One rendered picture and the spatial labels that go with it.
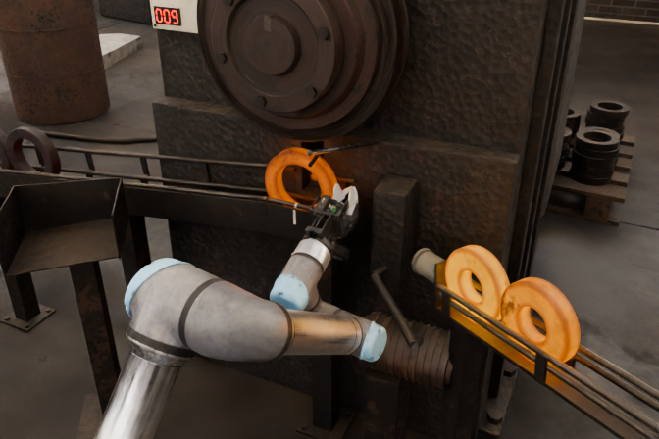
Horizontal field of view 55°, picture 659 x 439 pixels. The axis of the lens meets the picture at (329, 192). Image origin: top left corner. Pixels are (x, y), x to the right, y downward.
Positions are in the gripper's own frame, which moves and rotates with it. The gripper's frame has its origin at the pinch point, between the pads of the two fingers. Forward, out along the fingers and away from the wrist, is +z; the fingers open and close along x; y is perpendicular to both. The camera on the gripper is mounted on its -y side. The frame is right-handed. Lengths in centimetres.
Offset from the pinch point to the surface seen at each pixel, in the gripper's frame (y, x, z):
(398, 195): 6.1, -13.2, -3.6
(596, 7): -246, -25, 556
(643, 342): -94, -78, 47
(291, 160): 7.9, 13.9, -0.9
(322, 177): 5.2, 6.0, -1.9
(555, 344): 7, -50, -31
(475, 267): 6.7, -33.6, -18.5
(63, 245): -6, 65, -32
